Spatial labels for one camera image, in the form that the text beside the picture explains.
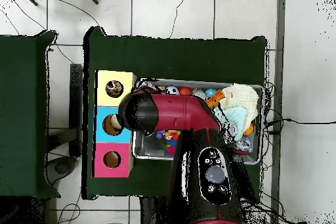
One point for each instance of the confetti print cloth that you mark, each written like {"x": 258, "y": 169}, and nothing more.
{"x": 144, "y": 84}

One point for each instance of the mint knitted cloth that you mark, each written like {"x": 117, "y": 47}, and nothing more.
{"x": 236, "y": 116}

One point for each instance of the cream knitted cloth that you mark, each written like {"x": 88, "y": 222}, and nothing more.
{"x": 244, "y": 95}

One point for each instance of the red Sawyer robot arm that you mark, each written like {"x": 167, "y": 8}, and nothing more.
{"x": 183, "y": 113}

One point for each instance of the silver mesh bin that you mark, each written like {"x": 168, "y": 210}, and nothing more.
{"x": 152, "y": 150}

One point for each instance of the wooden box with three holes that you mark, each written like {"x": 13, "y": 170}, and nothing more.
{"x": 115, "y": 76}

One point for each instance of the black and white soccer ball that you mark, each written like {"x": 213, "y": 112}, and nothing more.
{"x": 172, "y": 90}

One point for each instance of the orange foam ball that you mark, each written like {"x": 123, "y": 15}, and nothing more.
{"x": 185, "y": 90}

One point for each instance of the silver soda can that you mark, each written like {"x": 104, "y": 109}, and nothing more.
{"x": 199, "y": 93}

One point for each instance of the blue globe ball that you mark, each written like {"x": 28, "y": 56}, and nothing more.
{"x": 210, "y": 92}

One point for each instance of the orange plastic block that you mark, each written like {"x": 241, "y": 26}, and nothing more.
{"x": 215, "y": 98}

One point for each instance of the orange basketball toy ball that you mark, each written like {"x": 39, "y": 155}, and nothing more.
{"x": 249, "y": 130}

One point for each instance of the dark green side table cloth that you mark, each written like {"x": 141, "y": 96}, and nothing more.
{"x": 23, "y": 90}

